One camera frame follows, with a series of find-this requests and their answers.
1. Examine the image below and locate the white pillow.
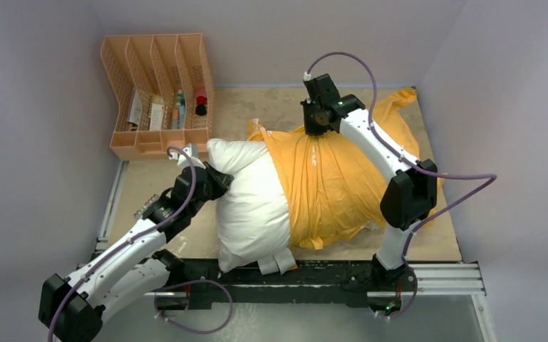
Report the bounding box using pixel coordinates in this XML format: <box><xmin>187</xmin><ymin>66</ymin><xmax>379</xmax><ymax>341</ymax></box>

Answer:
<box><xmin>207</xmin><ymin>138</ymin><xmax>296</xmax><ymax>275</ymax></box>

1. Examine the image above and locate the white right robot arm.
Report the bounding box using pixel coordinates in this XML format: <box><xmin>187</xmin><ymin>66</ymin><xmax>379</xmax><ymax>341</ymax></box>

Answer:
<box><xmin>301</xmin><ymin>73</ymin><xmax>438</xmax><ymax>290</ymax></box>

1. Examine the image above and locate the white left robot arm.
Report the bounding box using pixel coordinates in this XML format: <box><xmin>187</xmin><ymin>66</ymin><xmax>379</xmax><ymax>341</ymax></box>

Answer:
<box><xmin>38</xmin><ymin>161</ymin><xmax>234</xmax><ymax>341</ymax></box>

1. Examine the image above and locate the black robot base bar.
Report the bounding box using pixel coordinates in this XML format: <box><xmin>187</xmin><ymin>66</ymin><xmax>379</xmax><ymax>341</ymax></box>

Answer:
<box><xmin>152</xmin><ymin>250</ymin><xmax>418</xmax><ymax>316</ymax></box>

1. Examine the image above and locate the colourful marker pen pack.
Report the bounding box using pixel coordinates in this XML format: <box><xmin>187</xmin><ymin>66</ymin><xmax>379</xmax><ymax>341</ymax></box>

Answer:
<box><xmin>134</xmin><ymin>194</ymin><xmax>159</xmax><ymax>219</ymax></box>

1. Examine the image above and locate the teal and orange tube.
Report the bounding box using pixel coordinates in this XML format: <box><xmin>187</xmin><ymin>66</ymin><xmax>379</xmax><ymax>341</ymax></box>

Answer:
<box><xmin>170</xmin><ymin>90</ymin><xmax>185</xmax><ymax>130</ymax></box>

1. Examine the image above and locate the red and black bottle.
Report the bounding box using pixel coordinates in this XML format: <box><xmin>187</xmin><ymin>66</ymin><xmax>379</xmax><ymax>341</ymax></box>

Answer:
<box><xmin>195</xmin><ymin>89</ymin><xmax>208</xmax><ymax>116</ymax></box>

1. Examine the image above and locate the beige paper card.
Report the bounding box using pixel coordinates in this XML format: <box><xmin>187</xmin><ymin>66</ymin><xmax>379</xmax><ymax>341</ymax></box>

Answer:
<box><xmin>149</xmin><ymin>95</ymin><xmax>165</xmax><ymax>131</ymax></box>

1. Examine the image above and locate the white paper booklet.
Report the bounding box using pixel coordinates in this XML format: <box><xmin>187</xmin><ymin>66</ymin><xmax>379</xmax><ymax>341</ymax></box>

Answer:
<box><xmin>127</xmin><ymin>88</ymin><xmax>142</xmax><ymax>126</ymax></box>

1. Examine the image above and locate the pink plastic file organizer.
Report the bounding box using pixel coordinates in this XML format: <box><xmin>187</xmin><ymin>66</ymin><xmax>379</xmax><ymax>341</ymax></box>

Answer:
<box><xmin>100</xmin><ymin>33</ymin><xmax>215</xmax><ymax>161</ymax></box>

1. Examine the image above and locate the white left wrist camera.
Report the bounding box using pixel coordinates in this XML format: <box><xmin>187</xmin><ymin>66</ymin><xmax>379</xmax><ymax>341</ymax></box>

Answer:
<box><xmin>166</xmin><ymin>143</ymin><xmax>206</xmax><ymax>172</ymax></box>

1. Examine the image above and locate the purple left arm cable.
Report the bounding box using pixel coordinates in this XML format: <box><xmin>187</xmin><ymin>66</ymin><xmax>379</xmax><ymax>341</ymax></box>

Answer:
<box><xmin>46</xmin><ymin>145</ymin><xmax>198</xmax><ymax>342</ymax></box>

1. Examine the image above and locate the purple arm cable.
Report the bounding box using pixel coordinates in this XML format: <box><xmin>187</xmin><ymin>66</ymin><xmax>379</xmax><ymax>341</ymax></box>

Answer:
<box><xmin>46</xmin><ymin>145</ymin><xmax>198</xmax><ymax>342</ymax></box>
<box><xmin>304</xmin><ymin>51</ymin><xmax>498</xmax><ymax>265</ymax></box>

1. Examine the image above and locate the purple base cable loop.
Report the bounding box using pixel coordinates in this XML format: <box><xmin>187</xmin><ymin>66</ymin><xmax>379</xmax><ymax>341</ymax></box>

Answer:
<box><xmin>153</xmin><ymin>279</ymin><xmax>234</xmax><ymax>336</ymax></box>

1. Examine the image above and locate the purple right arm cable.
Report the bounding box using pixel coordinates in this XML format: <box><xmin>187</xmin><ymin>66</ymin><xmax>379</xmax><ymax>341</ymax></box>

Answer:
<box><xmin>304</xmin><ymin>51</ymin><xmax>498</xmax><ymax>265</ymax></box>

